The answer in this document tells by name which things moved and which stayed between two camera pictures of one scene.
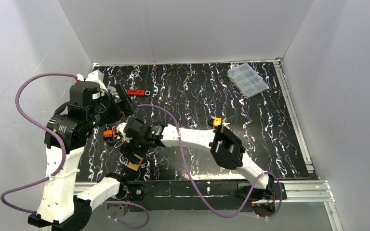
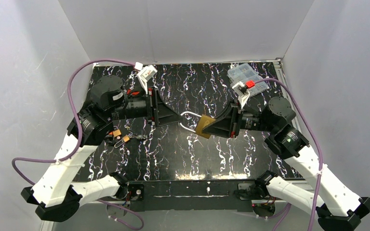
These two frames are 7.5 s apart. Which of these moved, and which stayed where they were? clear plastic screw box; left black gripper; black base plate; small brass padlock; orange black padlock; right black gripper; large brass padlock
Moved: large brass padlock; left black gripper; right black gripper
Stayed: clear plastic screw box; orange black padlock; small brass padlock; black base plate
